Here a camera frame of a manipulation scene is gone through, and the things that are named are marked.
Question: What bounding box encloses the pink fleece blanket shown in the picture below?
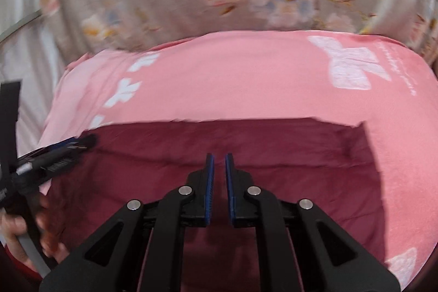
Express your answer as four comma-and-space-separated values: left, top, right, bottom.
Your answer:
41, 31, 437, 287

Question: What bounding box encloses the person's left hand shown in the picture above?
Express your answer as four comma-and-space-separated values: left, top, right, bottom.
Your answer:
0, 193, 71, 274

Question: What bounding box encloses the grey curtain tieback band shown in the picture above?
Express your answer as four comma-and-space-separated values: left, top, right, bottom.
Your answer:
0, 10, 42, 44

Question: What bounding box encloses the maroon quilted down jacket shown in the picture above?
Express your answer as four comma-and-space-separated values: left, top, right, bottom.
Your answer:
48, 118, 385, 291

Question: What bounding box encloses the silver satin curtain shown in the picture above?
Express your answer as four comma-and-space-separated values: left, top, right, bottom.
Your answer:
1, 0, 65, 155

